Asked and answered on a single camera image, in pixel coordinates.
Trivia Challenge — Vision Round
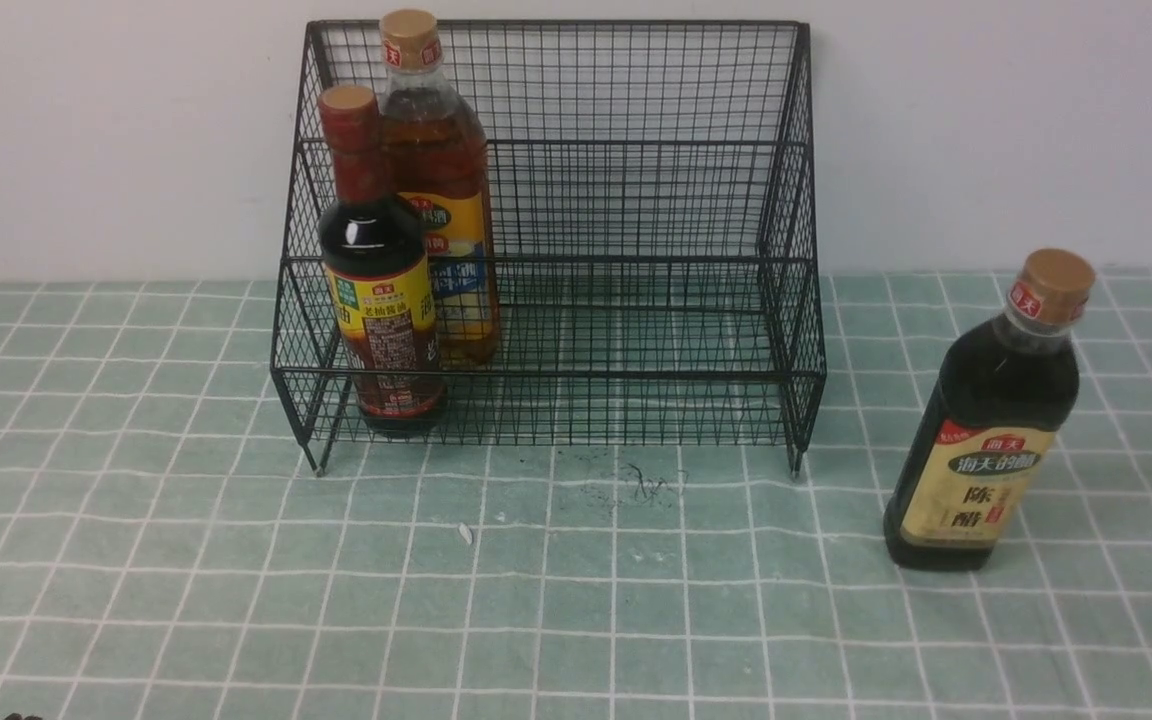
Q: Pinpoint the amber cooking wine bottle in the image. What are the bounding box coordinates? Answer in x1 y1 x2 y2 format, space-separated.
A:
379 8 502 367

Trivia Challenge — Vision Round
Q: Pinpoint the black wire mesh rack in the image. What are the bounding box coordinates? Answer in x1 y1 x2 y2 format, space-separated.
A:
270 20 827 477

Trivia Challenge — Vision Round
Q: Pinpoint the dark soy sauce bottle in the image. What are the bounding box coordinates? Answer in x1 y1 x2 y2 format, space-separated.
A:
317 85 448 438

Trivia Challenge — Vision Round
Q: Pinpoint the black vinegar bottle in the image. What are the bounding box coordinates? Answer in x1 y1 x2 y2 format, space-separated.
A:
882 249 1096 571

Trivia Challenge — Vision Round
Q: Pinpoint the green checkered tablecloth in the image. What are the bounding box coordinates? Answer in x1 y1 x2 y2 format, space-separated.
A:
0 268 1152 719

